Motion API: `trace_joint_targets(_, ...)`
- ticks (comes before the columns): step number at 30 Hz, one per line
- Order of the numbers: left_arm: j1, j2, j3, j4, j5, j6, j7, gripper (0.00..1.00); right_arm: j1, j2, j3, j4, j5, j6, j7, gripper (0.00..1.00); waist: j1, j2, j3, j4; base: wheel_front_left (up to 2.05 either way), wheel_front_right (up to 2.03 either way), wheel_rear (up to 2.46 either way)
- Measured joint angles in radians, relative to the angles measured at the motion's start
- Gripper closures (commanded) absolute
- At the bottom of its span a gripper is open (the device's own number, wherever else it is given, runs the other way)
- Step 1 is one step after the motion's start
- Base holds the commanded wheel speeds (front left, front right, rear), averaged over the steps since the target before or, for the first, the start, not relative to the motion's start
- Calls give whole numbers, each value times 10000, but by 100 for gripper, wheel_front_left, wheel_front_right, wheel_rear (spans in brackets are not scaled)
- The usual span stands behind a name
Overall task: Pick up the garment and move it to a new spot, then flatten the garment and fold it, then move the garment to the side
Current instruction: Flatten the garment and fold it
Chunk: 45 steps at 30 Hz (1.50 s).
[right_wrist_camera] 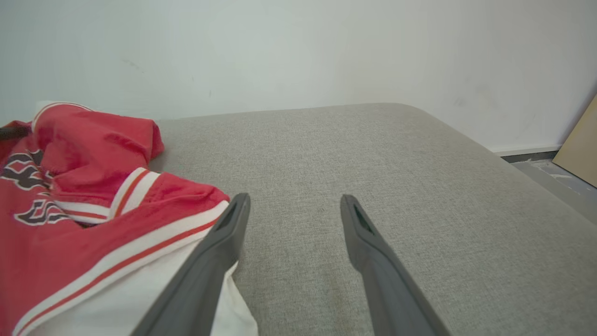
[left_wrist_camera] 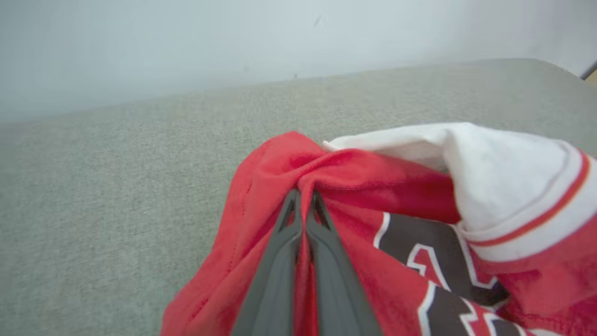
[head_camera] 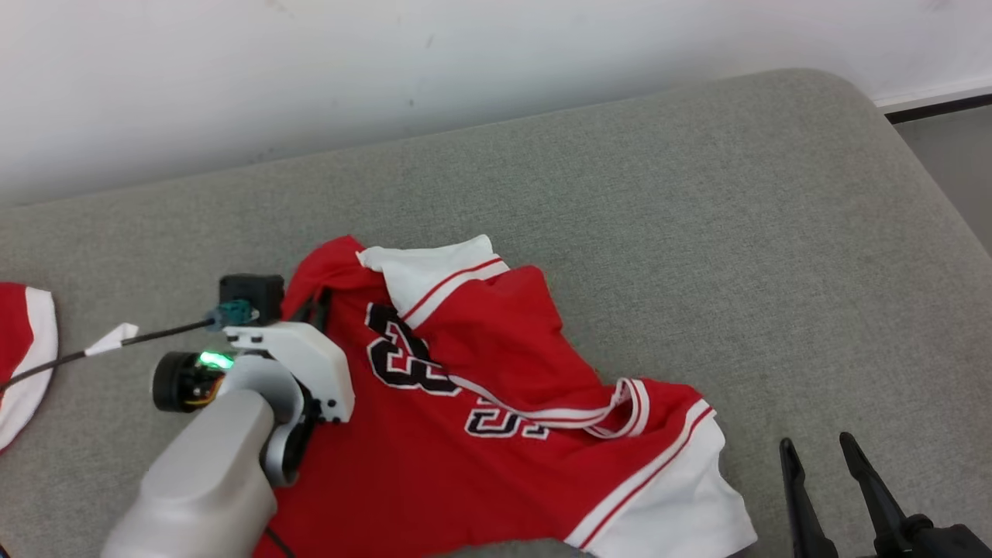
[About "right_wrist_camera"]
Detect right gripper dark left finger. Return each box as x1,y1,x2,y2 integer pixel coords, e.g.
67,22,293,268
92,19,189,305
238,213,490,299
131,193,251,336

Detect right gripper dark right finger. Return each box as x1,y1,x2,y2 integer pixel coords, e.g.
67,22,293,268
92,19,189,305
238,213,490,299
340,195,451,336

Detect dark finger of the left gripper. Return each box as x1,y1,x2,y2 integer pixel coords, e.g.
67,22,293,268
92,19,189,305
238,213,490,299
0,126,31,140

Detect red garment with striped trim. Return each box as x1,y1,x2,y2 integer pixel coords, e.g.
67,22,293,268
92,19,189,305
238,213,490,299
0,102,259,336

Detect tan flat board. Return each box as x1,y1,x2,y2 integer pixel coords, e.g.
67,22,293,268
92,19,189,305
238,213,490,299
553,96,597,188

